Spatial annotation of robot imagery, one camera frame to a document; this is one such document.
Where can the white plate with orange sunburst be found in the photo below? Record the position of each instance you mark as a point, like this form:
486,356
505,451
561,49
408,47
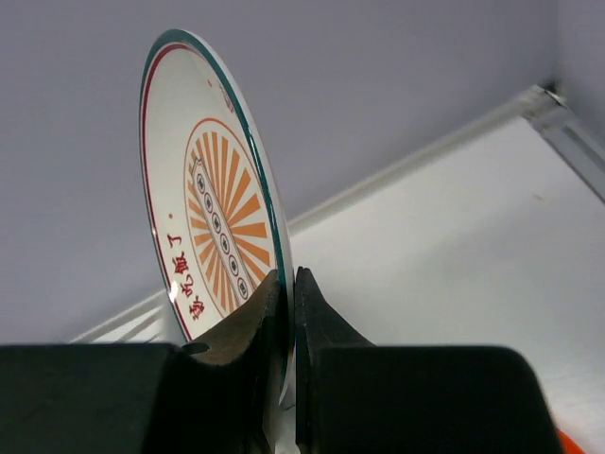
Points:
213,207

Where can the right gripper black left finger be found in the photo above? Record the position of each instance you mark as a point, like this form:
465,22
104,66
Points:
217,394

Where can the orange round plate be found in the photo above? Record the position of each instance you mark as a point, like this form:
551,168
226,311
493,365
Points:
568,445

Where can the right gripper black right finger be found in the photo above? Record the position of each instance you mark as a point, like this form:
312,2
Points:
353,396

